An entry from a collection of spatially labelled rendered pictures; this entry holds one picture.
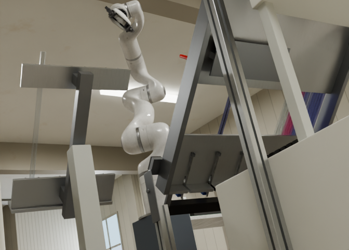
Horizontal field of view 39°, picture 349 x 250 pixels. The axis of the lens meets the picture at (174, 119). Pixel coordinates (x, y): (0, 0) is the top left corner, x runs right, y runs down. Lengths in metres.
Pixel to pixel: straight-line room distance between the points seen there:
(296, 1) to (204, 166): 0.68
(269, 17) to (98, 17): 3.62
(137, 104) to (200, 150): 0.81
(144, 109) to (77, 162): 0.96
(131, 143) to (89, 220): 0.83
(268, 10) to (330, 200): 0.51
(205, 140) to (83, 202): 0.49
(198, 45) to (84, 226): 0.63
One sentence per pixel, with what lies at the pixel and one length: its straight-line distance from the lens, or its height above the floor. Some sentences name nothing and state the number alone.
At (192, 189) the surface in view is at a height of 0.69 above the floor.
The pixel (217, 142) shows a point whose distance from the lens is 1.74.
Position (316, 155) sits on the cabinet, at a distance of 1.16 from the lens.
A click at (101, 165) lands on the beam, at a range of 8.01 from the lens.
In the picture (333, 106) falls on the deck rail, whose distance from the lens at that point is 2.01.
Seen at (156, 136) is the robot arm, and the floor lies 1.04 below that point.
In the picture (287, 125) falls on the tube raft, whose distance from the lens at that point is 1.94.
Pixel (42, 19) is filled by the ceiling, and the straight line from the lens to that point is 4.78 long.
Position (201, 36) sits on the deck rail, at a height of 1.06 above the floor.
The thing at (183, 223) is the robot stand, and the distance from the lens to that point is 2.14.
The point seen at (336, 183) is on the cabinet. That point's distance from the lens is 1.13.
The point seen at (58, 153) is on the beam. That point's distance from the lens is 7.73.
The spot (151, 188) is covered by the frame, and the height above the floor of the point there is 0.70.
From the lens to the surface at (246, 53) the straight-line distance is 1.62.
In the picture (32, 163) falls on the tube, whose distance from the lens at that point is 1.63.
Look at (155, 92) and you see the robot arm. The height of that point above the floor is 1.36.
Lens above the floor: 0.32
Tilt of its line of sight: 21 degrees up
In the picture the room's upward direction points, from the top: 12 degrees counter-clockwise
